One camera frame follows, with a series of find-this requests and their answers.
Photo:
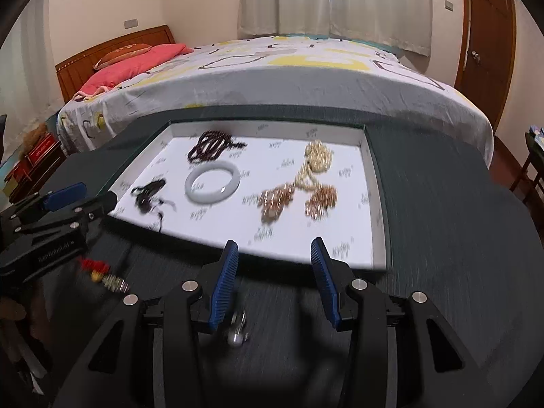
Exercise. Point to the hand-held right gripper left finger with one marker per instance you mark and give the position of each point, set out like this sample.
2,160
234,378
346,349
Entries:
223,289

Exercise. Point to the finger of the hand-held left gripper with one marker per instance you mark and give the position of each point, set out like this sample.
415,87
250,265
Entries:
66,193
91,208

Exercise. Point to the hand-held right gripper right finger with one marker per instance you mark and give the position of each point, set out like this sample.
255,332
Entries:
325,284

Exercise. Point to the red tassel silver charm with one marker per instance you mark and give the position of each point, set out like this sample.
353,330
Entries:
104,274

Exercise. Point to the white jade bangle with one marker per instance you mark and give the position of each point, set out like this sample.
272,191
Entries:
191,185

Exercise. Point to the shallow white cardboard box tray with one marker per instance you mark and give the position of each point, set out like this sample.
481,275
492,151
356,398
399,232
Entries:
255,170

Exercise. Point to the wooden nightstand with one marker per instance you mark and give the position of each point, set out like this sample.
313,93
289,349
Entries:
38,178

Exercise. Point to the red gift box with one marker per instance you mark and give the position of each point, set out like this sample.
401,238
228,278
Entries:
44,151

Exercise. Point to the brown teddy bear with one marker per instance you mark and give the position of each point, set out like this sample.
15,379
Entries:
34,136

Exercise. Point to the wooden headboard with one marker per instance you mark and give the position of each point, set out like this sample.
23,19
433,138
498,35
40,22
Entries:
85,59

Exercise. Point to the pale side curtain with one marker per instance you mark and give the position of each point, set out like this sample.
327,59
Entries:
25,63

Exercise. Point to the brown embroidered pillow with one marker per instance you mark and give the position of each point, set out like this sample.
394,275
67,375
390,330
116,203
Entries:
123,54

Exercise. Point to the pink pillow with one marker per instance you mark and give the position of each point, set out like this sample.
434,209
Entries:
140,61

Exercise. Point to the bed with patterned sheet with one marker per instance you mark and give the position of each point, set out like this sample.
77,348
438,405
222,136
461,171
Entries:
297,80

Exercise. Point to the wooden chair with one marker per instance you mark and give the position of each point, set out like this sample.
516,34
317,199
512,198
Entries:
529,170

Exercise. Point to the pile of clothes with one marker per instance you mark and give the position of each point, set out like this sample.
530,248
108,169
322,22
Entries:
536,136

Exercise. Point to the white window curtain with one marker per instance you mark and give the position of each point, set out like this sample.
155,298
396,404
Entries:
331,4

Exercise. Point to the wooden door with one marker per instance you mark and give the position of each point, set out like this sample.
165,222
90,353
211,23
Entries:
484,51

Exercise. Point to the grey wall outlet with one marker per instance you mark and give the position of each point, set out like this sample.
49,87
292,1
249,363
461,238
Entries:
131,23

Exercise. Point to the wall light switch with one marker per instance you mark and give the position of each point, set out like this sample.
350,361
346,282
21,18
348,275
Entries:
449,5

